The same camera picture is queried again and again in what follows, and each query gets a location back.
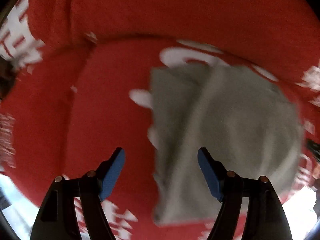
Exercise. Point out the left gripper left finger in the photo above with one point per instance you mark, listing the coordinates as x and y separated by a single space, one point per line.
56 218

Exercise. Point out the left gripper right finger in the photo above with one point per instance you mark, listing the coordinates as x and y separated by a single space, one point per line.
265 215

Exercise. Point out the grey knit sweater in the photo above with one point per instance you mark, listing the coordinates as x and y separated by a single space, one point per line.
243 120

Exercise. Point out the red patterned bed cover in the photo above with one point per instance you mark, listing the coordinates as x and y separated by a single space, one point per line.
68 112

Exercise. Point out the red pillow white characters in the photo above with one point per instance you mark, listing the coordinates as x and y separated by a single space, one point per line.
280 35

